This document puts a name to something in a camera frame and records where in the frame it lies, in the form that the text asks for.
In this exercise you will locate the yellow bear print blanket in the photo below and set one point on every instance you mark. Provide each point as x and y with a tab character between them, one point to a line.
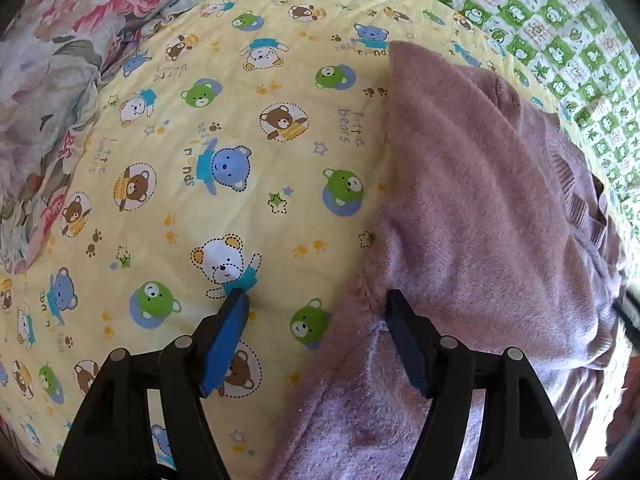
225	160

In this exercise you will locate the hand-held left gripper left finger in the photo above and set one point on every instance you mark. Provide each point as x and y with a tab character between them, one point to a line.
227	337

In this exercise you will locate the green checkered sheet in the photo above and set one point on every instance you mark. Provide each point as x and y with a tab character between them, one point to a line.
555	45

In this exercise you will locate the floral quilt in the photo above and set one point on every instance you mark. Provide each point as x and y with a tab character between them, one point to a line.
55	85

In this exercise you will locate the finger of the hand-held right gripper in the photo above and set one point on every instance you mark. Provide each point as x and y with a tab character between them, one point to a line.
629	315

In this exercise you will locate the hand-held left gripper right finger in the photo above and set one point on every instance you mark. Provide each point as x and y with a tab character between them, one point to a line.
407	340

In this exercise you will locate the purple knit sweater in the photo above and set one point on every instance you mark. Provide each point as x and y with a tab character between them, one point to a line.
465	220

